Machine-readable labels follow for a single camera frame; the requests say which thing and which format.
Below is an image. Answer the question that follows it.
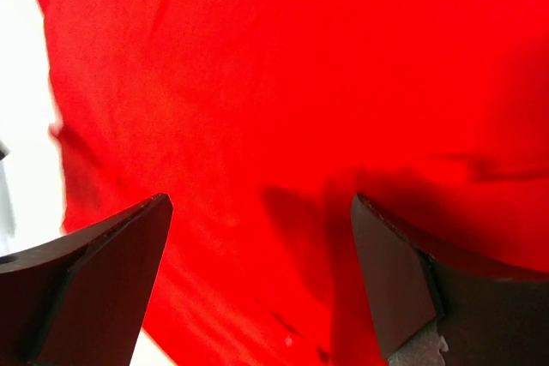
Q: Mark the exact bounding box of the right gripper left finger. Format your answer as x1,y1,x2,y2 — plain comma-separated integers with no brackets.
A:
1,194,172,365

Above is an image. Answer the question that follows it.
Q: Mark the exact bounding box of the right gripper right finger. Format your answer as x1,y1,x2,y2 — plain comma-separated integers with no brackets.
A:
351,195,548,365

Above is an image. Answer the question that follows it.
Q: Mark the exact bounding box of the red t shirt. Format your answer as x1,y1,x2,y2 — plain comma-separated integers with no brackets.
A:
38,0,548,365

